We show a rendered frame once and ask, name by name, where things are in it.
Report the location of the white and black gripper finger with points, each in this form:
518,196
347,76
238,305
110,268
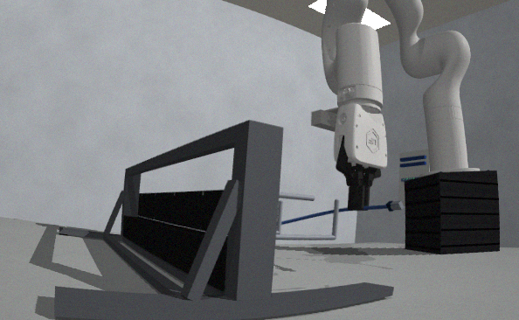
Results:
370,174
354,179

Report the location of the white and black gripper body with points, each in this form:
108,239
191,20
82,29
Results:
364,134

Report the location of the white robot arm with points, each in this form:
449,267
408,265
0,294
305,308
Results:
350,51

